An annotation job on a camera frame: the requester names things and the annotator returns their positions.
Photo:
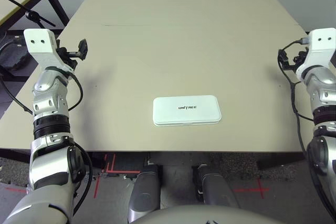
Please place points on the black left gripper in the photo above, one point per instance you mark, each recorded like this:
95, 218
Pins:
67, 56

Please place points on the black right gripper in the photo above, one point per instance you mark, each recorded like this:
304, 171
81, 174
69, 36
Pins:
296, 62

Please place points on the white plastic pencil case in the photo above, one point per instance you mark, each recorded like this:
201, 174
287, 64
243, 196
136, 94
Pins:
186, 111

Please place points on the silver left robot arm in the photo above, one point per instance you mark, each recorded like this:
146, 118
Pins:
47, 87

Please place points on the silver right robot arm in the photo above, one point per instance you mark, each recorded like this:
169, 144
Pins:
320, 79

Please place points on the black tripod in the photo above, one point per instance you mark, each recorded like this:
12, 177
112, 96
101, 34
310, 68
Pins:
32, 15

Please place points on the black foam mat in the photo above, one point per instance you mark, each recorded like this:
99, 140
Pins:
13, 58

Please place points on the grey right robot leg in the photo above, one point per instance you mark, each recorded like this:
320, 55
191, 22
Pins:
215, 187

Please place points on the grey robot leg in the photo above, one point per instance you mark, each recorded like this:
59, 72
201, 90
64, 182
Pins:
145, 190
215, 187

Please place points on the grey left robot leg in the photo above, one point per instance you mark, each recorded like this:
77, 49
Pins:
145, 190

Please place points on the grey robot torso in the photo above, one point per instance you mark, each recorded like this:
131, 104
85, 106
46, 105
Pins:
204, 216

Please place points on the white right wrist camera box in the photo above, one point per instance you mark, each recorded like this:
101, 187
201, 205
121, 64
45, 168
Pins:
320, 45

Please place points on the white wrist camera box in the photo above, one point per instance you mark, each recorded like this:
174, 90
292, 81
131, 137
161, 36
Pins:
320, 45
39, 41

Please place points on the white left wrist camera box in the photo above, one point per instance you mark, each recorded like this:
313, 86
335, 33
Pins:
39, 41

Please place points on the black table base frame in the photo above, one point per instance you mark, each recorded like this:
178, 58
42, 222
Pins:
278, 159

